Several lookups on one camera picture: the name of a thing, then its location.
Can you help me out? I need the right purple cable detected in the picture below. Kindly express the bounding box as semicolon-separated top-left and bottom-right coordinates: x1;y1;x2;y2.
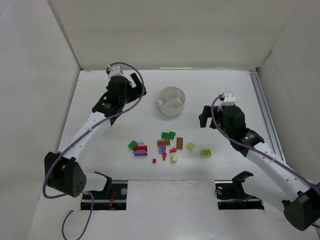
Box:
210;94;320;228

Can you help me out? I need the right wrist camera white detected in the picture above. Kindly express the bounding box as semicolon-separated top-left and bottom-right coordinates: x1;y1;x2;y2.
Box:
218;91;236;111

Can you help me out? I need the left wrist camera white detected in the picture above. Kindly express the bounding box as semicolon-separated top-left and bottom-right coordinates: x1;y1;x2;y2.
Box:
106;64;124;79

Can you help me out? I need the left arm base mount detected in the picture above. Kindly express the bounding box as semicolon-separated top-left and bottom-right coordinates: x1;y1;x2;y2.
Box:
80;171;128;211

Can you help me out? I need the purple cable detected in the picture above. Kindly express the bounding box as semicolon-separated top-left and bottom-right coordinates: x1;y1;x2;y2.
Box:
42;62;146;240
210;94;320;228

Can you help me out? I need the purple lego plate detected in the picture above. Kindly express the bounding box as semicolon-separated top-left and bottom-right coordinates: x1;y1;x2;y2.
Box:
134;150;148;157

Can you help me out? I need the red cone lego lower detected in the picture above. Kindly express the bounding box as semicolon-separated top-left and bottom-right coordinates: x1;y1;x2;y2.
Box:
162;152;167;161

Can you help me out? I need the green square lego brick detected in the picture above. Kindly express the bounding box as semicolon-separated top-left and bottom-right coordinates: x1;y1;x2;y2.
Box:
128;140;138;151

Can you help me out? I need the red arch lego brick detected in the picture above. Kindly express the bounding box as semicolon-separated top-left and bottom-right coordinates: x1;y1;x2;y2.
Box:
134;145;148;152

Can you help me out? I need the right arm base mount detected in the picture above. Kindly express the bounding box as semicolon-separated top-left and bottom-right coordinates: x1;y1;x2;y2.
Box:
214;171;265;210

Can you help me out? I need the white round divided container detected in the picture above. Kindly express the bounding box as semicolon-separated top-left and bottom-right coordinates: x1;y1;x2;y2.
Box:
157;86;186;117

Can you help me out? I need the brown lego plate left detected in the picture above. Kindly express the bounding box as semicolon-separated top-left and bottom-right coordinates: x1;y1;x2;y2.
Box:
157;139;171;147

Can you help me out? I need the red cone lego upper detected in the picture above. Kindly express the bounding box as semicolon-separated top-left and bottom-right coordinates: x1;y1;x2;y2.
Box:
169;148;177;153

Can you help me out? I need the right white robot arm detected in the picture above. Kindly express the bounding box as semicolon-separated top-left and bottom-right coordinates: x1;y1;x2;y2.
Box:
198;104;320;231

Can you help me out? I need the brown lego plate right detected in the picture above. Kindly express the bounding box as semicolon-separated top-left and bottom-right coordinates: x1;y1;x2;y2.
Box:
176;137;184;150

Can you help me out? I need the lime lego brick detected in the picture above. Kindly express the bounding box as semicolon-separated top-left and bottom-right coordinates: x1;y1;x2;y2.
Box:
187;142;196;152
171;154;178;164
200;149;212;158

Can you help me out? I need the aluminium rail right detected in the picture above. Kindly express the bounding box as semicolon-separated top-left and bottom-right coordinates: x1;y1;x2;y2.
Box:
249;70;286;162

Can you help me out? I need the brown lego plate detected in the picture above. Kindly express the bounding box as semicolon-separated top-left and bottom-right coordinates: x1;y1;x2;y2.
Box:
176;137;184;150
157;139;171;147

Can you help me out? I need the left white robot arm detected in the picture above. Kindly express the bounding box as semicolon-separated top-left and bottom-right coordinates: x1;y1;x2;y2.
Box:
42;70;146;199

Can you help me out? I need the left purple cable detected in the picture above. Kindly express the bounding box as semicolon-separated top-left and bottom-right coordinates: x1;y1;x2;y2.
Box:
42;62;146;240

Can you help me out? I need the red cone lego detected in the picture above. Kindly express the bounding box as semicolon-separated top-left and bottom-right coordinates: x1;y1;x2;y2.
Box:
169;148;177;153
162;152;167;161

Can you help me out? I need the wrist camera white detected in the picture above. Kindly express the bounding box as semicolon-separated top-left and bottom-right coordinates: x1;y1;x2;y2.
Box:
106;64;124;79
218;91;236;111

